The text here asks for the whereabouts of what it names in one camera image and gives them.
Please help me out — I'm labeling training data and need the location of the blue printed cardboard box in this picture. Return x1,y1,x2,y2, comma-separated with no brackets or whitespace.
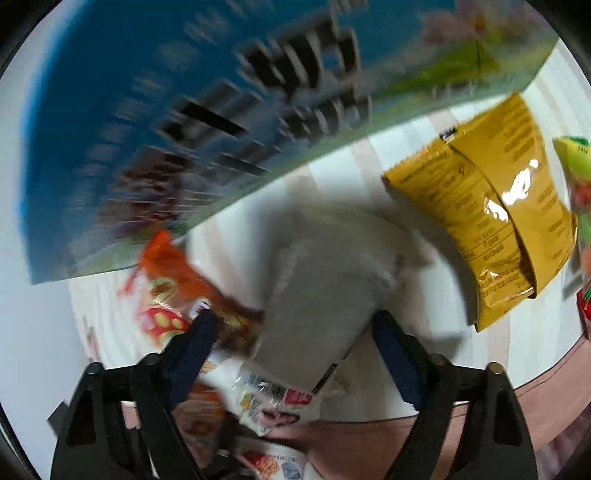
18,0,561,284

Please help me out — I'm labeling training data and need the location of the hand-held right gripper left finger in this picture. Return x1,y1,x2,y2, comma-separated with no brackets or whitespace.
50,308,220,480

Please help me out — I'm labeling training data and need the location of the red snack packet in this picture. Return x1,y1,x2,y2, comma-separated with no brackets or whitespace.
576,286,591,340

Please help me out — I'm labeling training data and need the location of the white orange snack packet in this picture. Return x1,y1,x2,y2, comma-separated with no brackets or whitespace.
231,438,308,480

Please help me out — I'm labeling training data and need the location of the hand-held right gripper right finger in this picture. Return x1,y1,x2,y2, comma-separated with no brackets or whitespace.
372,310,539,480

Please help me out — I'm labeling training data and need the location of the green yellow snack packet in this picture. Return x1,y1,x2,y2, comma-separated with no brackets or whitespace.
553,135,591,296

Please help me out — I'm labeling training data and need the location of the grey snack packet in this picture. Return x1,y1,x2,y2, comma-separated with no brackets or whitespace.
252,203,435,395

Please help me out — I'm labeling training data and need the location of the orange mushroom print snack packet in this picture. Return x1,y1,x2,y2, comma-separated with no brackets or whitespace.
117,230,264,356

